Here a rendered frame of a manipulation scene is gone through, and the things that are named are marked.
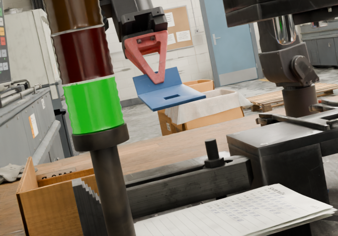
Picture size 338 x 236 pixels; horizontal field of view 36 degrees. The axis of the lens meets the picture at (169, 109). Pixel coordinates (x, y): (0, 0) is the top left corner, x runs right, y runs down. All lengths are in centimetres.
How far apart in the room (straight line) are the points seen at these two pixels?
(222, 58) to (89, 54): 1135
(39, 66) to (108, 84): 484
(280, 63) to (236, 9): 41
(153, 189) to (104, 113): 16
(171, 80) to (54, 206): 28
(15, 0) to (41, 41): 637
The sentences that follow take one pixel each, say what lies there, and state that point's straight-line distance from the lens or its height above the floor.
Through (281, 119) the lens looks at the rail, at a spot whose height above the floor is 99.
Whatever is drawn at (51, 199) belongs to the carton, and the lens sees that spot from 62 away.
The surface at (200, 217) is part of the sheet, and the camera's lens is 46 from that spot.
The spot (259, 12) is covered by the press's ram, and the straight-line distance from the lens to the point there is 51.
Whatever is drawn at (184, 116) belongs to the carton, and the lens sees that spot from 404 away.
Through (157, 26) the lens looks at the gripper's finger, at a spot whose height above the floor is 113.
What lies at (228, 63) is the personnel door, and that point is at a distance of 1173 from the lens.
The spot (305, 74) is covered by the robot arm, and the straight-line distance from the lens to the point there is 98.
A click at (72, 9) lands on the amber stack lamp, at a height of 113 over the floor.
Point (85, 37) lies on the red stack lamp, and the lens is 36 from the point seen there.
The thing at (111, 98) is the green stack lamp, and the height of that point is 107.
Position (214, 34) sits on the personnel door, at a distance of 1166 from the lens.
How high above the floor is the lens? 110
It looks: 7 degrees down
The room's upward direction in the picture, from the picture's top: 11 degrees counter-clockwise
